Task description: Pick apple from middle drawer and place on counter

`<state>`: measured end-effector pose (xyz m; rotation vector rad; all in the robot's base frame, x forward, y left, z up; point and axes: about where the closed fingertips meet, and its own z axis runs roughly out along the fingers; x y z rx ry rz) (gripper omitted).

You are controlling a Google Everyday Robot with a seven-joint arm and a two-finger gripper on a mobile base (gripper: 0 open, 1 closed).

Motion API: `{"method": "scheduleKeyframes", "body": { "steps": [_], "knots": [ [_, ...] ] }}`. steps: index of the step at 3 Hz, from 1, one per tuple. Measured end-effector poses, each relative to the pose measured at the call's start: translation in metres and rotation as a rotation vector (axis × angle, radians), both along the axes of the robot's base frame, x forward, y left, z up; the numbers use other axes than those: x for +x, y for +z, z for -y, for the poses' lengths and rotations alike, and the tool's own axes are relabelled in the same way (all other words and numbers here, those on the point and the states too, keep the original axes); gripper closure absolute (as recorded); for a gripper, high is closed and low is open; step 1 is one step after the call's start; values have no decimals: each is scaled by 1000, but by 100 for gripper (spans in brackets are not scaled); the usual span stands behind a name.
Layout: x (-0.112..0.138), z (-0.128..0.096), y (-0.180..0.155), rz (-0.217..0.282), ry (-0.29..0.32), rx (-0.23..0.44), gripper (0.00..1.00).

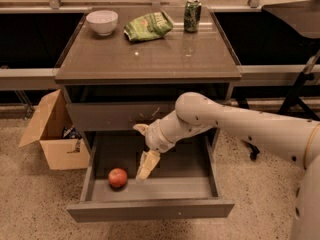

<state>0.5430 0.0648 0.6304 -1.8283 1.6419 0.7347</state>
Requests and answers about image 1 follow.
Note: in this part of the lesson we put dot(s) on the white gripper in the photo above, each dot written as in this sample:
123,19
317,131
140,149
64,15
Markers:
154,135

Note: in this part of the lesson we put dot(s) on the red apple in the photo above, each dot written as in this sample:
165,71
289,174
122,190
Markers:
117,177

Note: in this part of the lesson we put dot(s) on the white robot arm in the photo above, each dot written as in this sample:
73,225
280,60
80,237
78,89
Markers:
290,138

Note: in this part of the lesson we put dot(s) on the open grey middle drawer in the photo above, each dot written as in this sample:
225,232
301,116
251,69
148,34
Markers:
182,186

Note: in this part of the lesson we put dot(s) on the scratched grey top drawer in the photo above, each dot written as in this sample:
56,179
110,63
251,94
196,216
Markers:
116,116

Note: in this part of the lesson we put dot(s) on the grey drawer cabinet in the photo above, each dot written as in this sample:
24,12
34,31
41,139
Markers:
113,69

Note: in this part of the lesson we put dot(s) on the items inside cardboard box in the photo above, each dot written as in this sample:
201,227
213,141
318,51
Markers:
72,133

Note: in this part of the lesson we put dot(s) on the open cardboard box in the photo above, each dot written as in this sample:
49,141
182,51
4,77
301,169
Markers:
47,126

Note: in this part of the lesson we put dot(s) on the green chip bag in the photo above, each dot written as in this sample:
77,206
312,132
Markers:
148,27

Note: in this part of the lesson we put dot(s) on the white ceramic bowl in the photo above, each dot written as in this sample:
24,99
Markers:
102,22

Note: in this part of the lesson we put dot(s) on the green soda can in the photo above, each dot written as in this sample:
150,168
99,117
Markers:
192,14

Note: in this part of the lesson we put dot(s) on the black folding table stand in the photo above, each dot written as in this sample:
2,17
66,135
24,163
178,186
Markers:
303,19

